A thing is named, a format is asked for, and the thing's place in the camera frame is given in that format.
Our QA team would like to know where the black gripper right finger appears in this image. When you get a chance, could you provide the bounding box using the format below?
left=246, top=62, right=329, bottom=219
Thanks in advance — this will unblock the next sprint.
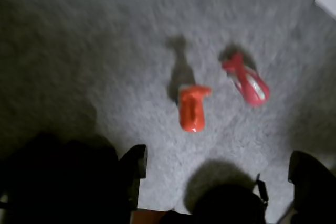
left=288, top=150, right=336, bottom=224

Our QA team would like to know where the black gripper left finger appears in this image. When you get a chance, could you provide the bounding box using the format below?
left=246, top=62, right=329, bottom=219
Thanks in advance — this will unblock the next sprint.
left=73, top=144, right=148, bottom=224

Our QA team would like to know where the orange shrimp sushi fish toy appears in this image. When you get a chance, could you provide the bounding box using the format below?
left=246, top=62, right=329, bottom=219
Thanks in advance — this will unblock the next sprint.
left=179, top=84, right=213, bottom=133

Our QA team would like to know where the red tuna sushi fish toy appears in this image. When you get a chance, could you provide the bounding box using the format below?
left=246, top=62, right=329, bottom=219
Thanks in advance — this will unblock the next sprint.
left=222, top=52, right=270, bottom=108

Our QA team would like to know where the grey carpet tile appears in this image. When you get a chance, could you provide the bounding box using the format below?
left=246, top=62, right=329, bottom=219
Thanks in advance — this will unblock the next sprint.
left=0, top=0, right=336, bottom=224

